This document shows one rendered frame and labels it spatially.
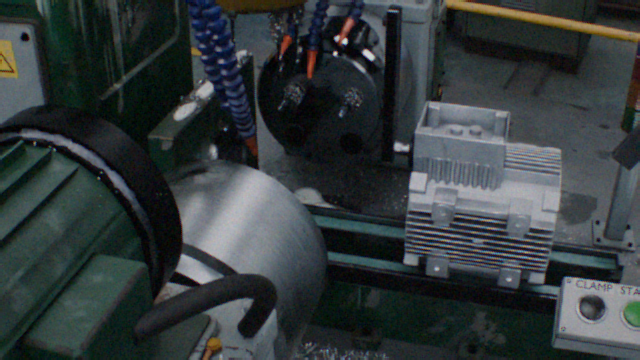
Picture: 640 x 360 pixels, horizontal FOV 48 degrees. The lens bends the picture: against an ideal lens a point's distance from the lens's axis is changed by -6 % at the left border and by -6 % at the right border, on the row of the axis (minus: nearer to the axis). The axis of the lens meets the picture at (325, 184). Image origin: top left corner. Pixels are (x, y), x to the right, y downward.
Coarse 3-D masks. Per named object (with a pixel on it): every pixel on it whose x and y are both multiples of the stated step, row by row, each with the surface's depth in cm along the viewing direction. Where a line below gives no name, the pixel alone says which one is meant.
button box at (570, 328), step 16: (560, 288) 83; (576, 288) 82; (592, 288) 81; (608, 288) 81; (624, 288) 81; (560, 304) 81; (576, 304) 81; (608, 304) 80; (624, 304) 80; (560, 320) 80; (576, 320) 80; (608, 320) 79; (624, 320) 79; (560, 336) 80; (576, 336) 79; (592, 336) 79; (608, 336) 78; (624, 336) 78; (592, 352) 82; (608, 352) 81; (624, 352) 80
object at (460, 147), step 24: (432, 120) 106; (456, 120) 106; (480, 120) 105; (504, 120) 103; (432, 144) 98; (456, 144) 98; (480, 144) 97; (504, 144) 96; (432, 168) 100; (456, 168) 99; (480, 168) 98
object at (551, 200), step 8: (416, 176) 100; (424, 176) 100; (416, 184) 100; (424, 184) 99; (416, 192) 100; (424, 192) 100; (544, 192) 96; (552, 192) 96; (544, 200) 96; (552, 200) 96; (544, 208) 96; (552, 208) 95; (408, 256) 106; (416, 256) 106; (408, 264) 106; (416, 264) 106; (528, 280) 103; (536, 280) 102
